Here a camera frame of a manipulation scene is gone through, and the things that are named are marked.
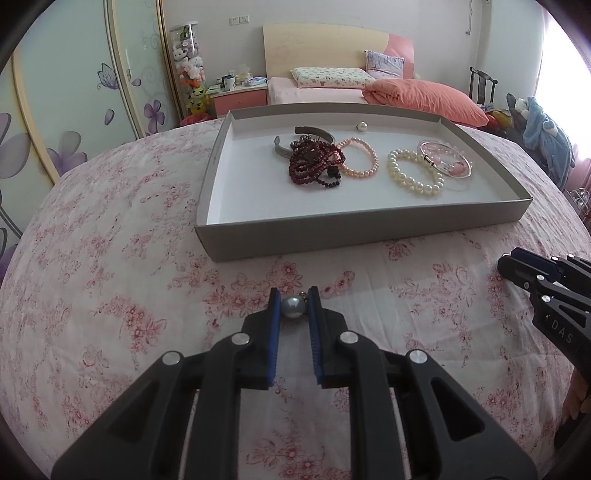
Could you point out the white patterned pillow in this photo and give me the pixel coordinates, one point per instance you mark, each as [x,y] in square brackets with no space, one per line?
[332,77]

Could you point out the blue plush robe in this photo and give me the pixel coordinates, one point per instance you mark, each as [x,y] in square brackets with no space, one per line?
[549,138]

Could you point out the grey cardboard tray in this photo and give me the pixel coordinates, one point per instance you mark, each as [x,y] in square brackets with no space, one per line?
[258,194]

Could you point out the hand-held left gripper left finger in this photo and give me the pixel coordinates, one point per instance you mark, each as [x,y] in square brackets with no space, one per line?
[274,341]

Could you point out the folded coral quilt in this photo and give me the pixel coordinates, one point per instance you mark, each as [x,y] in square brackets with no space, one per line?
[425,99]

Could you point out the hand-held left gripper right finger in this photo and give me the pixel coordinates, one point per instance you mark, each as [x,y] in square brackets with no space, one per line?
[315,341]

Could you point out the purple printed pillow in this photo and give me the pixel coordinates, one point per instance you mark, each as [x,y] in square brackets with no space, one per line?
[384,63]

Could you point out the colourful toys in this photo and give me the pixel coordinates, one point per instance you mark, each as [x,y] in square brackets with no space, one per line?
[498,119]

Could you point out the white wall socket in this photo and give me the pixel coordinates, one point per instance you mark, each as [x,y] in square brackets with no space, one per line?
[239,20]

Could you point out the floral glass sliding wardrobe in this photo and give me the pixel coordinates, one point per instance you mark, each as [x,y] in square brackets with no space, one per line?
[69,69]

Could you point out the black office chair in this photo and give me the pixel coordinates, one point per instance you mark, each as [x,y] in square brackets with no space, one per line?
[515,115]

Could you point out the beige and pink headboard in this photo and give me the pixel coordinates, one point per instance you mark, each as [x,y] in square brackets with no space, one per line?
[323,48]

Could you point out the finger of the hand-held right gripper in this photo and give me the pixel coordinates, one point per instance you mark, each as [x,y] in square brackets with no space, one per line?
[517,273]
[531,257]

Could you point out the pink and beige nightstand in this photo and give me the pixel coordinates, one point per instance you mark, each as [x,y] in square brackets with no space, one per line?
[240,99]

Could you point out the plush toy display tube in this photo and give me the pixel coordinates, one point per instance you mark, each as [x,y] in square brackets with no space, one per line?
[189,60]

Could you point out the pearl earring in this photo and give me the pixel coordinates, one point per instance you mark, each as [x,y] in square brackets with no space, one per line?
[362,125]
[292,307]

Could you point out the pink floral bedsheet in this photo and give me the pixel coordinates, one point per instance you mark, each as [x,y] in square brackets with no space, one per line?
[115,240]

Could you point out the white cup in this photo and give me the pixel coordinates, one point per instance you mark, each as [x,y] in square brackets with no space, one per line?
[228,82]

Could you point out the silver bangle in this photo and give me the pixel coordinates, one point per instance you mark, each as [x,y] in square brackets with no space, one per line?
[318,130]

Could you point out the person's right hand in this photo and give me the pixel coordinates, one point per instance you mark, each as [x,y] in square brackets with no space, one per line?
[577,397]

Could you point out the dark wooden chair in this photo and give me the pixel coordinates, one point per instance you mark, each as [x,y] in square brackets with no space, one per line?
[482,85]

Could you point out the red waste bin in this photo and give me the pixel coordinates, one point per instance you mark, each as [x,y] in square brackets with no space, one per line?
[194,119]

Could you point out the pink bed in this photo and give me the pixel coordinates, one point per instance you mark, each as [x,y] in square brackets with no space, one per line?
[314,95]

